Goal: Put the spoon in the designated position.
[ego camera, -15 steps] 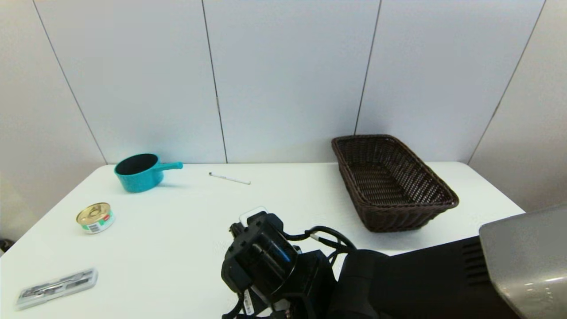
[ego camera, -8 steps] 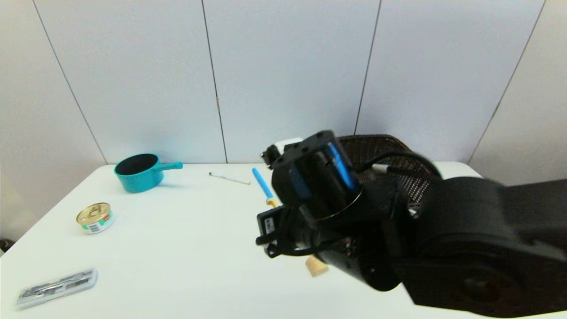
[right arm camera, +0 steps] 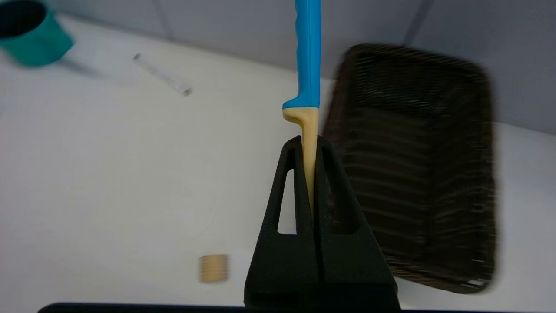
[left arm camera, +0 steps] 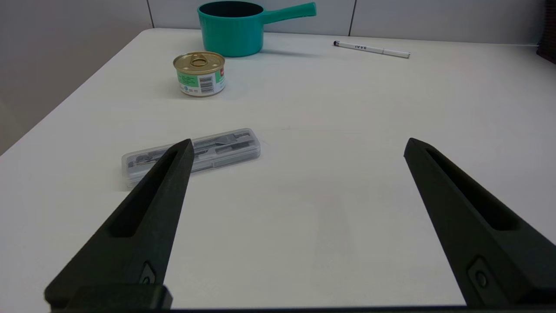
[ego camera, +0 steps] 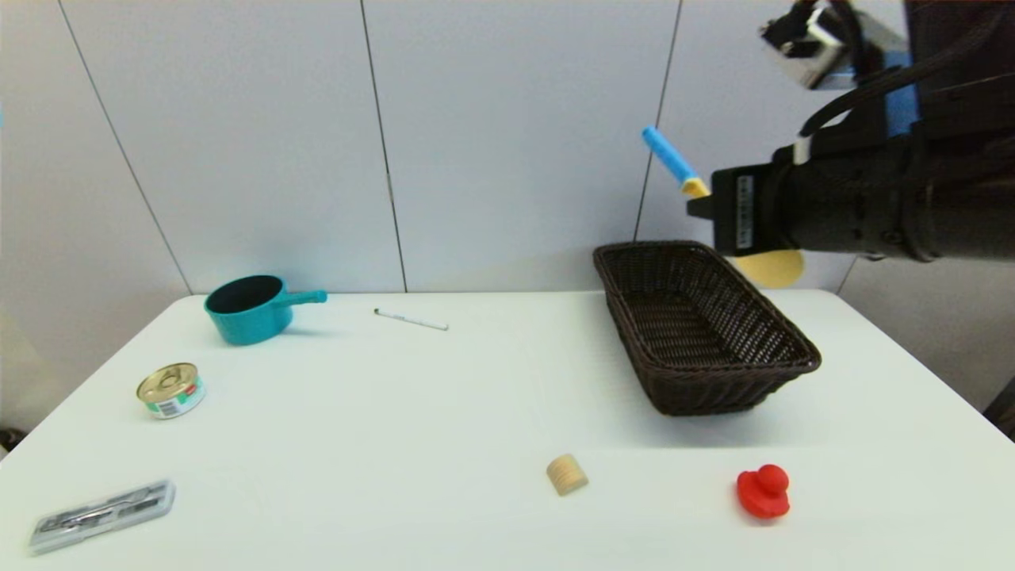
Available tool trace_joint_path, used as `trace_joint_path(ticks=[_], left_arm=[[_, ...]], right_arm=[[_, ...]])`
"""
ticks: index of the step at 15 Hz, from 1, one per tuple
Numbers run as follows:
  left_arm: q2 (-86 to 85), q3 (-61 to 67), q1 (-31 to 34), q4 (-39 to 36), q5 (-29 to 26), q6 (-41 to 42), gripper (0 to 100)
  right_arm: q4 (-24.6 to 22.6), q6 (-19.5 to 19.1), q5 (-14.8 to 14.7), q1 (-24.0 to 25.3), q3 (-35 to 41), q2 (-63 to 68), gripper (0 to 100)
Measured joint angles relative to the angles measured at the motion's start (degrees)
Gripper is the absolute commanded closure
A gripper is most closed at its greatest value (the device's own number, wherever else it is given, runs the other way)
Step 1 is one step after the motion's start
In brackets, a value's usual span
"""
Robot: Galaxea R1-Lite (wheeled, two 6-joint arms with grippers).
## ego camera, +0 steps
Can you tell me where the yellow spoon with blue handle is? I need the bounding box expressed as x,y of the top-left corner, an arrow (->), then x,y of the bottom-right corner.
641,125 -> 806,289

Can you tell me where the dark brown wicker basket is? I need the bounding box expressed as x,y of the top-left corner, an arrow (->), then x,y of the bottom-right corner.
592,240 -> 822,417

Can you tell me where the red rubber duck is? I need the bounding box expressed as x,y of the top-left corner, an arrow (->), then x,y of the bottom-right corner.
736,464 -> 791,520

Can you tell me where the small wooden cylinder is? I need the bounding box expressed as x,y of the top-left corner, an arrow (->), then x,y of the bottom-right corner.
546,453 -> 589,496

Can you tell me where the white pen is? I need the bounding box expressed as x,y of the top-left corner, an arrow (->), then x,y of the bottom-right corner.
374,308 -> 450,332

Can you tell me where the dark object beside table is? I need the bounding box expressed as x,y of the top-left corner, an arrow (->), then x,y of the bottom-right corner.
982,376 -> 1015,442

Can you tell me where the teal saucepan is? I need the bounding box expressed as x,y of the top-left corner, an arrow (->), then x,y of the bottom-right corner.
205,274 -> 328,347

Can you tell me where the small tin can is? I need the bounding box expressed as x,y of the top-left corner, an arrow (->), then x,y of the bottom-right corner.
136,362 -> 207,420

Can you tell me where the grey tool case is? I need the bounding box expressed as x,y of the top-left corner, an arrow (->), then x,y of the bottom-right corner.
29,478 -> 178,555

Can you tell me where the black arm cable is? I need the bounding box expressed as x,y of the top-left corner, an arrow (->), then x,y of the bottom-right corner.
795,0 -> 1015,165

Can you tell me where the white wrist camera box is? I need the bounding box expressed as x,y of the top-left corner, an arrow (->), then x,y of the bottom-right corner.
760,3 -> 862,90

